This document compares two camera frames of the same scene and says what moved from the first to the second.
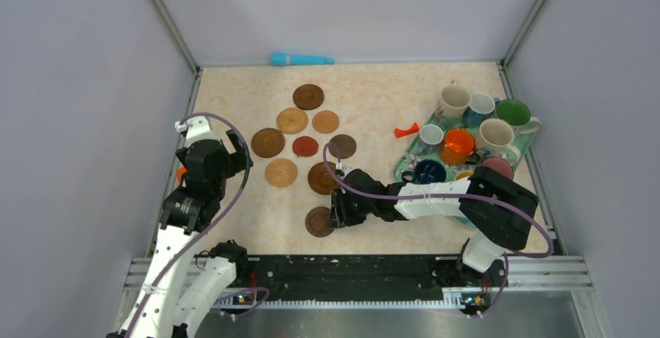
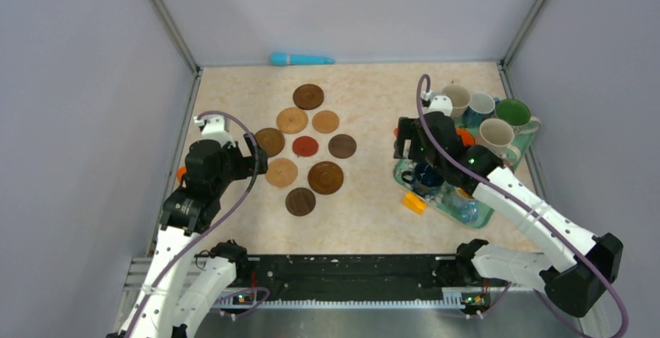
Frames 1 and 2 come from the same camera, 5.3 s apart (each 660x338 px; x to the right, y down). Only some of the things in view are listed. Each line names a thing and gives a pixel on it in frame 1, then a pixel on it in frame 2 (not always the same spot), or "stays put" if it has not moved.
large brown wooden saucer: x=321 y=180 stays put
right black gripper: x=340 y=216 -> x=408 y=130
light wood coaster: x=281 y=173 stays put
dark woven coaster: x=317 y=221 -> x=300 y=202
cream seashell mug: x=454 y=100 stays put
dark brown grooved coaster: x=308 y=96 stays put
